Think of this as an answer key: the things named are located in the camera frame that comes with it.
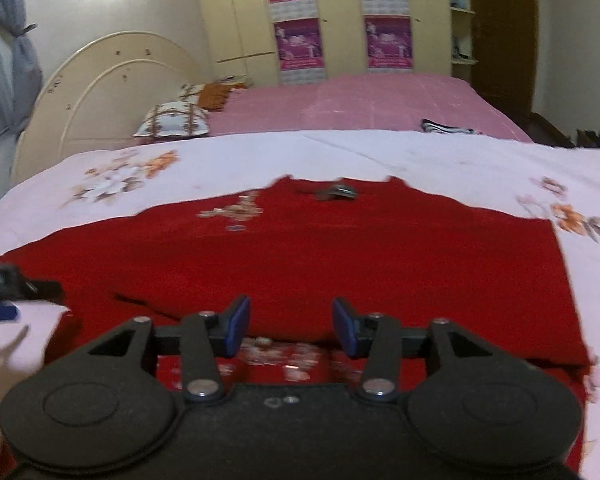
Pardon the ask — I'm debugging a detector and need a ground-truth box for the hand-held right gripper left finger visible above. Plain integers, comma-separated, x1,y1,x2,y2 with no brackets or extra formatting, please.
86,295,252,403

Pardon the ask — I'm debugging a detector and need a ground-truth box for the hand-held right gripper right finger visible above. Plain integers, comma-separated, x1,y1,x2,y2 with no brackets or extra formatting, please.
331,296,496,403

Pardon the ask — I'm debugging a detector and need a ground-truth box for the red embroidered garment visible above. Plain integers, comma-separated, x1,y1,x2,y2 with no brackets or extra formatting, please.
0,175,599,406

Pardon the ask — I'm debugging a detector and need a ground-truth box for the white floral bedsheet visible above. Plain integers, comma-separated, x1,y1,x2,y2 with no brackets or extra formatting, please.
0,130,600,480

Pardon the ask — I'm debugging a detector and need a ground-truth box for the cream bed headboard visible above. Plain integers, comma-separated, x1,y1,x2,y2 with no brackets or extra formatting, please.
10,31,206,186

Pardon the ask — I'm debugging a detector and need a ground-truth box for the large patterned pillow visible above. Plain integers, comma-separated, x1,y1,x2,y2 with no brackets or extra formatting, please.
132,101,211,139

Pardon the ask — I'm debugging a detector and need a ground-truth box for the pink bedspread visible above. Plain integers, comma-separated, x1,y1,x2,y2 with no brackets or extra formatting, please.
207,72,533,143

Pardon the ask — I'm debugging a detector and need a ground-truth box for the black white striped cloth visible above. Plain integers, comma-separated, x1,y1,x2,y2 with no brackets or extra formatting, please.
420,118,483,136

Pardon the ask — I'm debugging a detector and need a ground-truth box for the grey curtain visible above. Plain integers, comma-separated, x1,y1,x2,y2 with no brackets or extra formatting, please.
0,0,44,133

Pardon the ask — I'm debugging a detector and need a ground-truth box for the orange cloth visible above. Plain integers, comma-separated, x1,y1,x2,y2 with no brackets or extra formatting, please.
200,82,242,111

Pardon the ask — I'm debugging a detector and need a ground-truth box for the small patterned pillow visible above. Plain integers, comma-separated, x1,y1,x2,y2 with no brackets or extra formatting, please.
177,82,207,104

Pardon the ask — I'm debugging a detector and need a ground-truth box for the cream wardrobe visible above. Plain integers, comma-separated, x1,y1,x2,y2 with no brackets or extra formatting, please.
192,0,453,88

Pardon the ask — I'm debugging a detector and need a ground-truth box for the cream shelf unit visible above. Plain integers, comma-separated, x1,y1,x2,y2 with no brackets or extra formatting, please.
447,0,480,78

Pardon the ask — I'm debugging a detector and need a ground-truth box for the brown wooden door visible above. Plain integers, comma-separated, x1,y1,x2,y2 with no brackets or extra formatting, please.
467,0,539,113

